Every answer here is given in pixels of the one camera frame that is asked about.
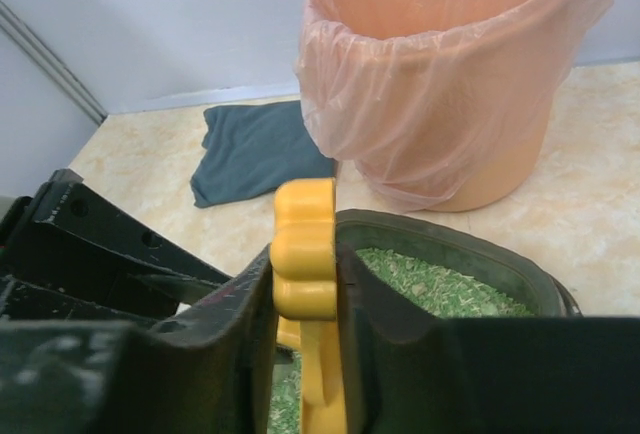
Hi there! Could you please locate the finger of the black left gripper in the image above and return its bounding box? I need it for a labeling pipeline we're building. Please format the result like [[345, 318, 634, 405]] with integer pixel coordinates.
[[9, 181, 230, 319]]

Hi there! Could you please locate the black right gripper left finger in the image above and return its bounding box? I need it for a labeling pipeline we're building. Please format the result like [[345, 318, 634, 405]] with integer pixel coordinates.
[[1, 252, 276, 433]]

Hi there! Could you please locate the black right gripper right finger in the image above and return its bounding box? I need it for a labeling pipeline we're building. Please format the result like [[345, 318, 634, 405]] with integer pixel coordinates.
[[336, 246, 639, 433]]

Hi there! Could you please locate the orange trash bin with bag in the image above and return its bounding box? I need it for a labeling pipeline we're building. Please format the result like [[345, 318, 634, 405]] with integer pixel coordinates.
[[296, 0, 613, 212]]

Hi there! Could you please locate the dark teal folded cloth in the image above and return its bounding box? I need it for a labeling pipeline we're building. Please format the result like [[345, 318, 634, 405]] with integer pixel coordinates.
[[190, 100, 336, 209]]

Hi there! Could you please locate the aluminium frame post left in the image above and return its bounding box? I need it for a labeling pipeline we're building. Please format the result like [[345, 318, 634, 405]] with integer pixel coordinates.
[[1, 2, 108, 125]]

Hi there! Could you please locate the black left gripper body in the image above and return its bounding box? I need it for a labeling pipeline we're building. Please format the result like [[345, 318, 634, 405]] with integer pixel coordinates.
[[1, 169, 160, 326]]

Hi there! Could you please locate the dark green litter box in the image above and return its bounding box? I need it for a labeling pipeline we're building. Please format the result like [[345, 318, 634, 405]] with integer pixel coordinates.
[[300, 209, 581, 433]]

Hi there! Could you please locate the yellow plastic litter scoop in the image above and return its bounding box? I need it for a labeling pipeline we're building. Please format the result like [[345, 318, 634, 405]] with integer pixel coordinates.
[[269, 178, 347, 433]]

